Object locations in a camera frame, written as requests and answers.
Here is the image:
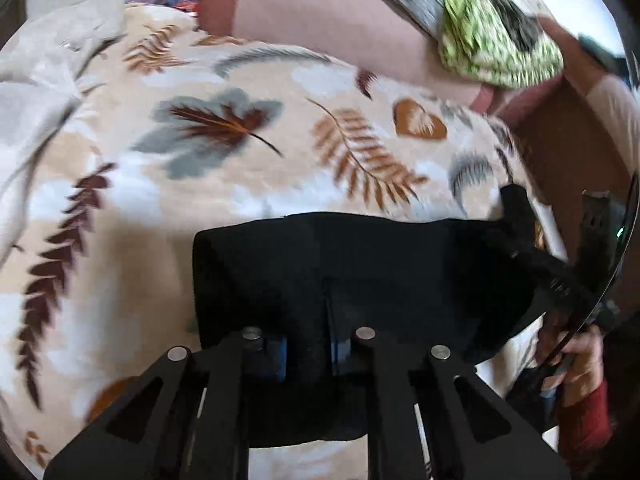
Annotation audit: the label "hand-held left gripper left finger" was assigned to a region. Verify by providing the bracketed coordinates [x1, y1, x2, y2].
[44, 326, 291, 480]

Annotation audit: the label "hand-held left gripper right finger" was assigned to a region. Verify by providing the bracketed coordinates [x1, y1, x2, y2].
[327, 326, 572, 480]

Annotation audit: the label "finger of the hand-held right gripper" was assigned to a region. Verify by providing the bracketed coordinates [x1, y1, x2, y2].
[501, 185, 601, 322]

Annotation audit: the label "black pants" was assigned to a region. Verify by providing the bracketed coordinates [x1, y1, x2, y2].
[192, 211, 551, 448]

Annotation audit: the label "person's right forearm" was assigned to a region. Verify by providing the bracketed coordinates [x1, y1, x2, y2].
[555, 380, 618, 468]

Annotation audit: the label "person's right hand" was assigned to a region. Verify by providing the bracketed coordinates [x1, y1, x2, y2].
[536, 310, 610, 407]

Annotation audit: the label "brown padded headboard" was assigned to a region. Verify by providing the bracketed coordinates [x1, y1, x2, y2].
[495, 15, 636, 211]

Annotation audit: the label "leaf print blanket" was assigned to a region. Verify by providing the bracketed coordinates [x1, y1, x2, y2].
[0, 2, 571, 480]

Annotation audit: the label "green patterned quilt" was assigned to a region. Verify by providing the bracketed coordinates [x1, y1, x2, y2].
[430, 0, 566, 91]

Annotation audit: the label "dark olive garment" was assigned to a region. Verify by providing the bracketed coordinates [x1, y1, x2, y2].
[492, 2, 546, 53]

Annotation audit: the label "pink cushion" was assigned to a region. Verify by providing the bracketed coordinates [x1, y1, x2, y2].
[197, 0, 506, 116]

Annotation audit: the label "beige crumpled cloth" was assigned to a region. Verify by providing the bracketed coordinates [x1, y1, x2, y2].
[0, 0, 126, 261]

